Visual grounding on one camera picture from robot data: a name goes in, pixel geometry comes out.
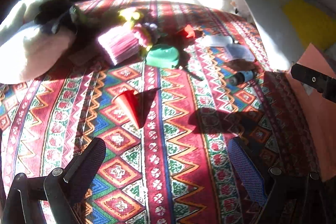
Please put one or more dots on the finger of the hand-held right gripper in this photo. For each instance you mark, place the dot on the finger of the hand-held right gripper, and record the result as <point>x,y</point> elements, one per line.
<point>312,79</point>

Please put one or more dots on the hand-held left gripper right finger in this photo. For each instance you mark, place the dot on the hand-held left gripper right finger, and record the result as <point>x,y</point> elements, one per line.
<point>246,169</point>

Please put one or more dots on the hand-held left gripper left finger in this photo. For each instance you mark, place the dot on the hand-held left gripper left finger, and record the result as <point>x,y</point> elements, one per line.
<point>86,169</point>

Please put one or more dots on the orange storage box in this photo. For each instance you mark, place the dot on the orange storage box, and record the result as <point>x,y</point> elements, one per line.
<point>315,108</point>

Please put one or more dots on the yellow plush toy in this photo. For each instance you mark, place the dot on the yellow plush toy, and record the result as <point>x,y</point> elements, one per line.
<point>128,16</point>

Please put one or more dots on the red patterned desktop cloth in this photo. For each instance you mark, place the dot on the red patterned desktop cloth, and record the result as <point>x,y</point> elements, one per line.
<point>168,150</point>

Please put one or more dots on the yellow pillow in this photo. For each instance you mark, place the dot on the yellow pillow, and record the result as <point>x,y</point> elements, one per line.
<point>309,22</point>

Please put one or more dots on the small blue-capped bottle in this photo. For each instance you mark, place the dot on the small blue-capped bottle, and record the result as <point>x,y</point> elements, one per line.
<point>245,77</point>

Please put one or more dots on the clear plastic bag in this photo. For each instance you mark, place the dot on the clear plastic bag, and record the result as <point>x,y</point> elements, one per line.
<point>228,47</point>

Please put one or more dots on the pink fringed brush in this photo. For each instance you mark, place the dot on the pink fringed brush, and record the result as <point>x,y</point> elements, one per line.
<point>119,45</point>

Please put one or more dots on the white plush sheep toy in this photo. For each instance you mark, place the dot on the white plush sheep toy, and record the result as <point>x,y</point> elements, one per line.
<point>34,50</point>

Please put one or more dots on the small red plastic cone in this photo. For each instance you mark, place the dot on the small red plastic cone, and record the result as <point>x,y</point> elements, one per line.
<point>189,32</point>

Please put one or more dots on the green round lid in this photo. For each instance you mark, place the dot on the green round lid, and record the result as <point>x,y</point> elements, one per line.
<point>162,56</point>

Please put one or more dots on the pink purple small toy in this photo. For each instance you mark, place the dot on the pink purple small toy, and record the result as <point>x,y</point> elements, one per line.
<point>144,33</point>

